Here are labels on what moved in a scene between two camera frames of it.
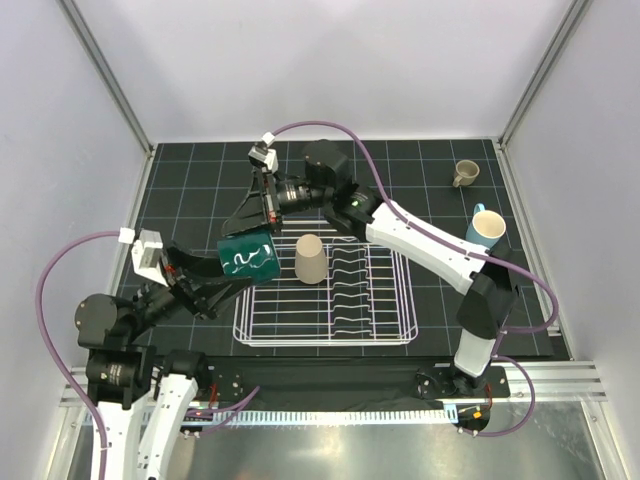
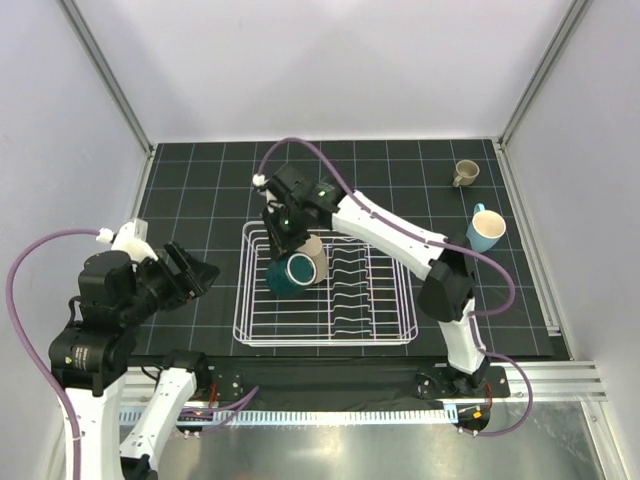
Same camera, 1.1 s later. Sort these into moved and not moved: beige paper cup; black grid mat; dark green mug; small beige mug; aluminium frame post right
Moved: dark green mug
Not moved: beige paper cup; small beige mug; black grid mat; aluminium frame post right
